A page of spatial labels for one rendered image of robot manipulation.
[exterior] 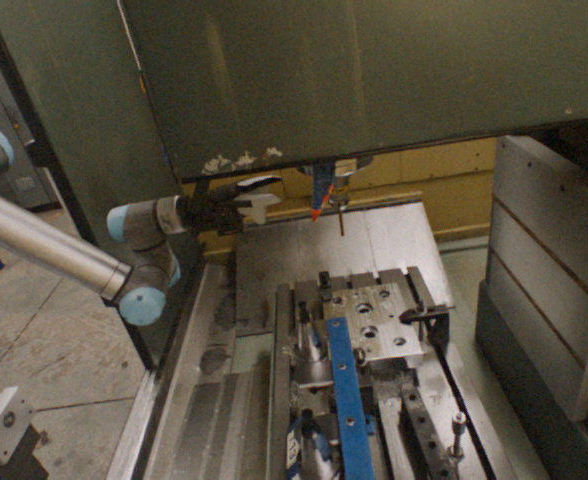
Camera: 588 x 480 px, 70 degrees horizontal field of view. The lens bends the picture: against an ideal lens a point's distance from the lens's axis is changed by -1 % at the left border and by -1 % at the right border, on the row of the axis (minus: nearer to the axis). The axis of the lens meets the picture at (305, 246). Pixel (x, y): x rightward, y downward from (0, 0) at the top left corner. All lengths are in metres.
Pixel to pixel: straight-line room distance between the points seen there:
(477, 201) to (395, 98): 1.72
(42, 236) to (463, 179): 1.73
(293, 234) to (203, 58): 1.55
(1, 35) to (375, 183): 1.44
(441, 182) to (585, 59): 1.55
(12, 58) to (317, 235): 1.31
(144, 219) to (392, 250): 1.24
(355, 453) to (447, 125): 0.45
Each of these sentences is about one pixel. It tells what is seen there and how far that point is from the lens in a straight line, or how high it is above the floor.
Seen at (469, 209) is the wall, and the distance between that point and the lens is 2.18.
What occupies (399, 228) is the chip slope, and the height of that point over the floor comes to 0.80.
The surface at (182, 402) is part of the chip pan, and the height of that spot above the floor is 0.66.
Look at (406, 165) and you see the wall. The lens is 1.98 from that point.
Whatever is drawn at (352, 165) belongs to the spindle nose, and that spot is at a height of 1.50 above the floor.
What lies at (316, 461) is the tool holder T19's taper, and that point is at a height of 1.25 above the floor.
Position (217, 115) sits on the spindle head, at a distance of 0.48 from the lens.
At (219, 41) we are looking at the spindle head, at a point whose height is 1.75.
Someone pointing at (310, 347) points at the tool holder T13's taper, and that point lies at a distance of 0.77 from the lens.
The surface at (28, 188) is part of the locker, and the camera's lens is 5.74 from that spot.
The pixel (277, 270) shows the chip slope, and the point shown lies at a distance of 1.88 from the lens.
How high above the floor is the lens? 1.78
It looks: 31 degrees down
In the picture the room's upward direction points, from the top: 10 degrees counter-clockwise
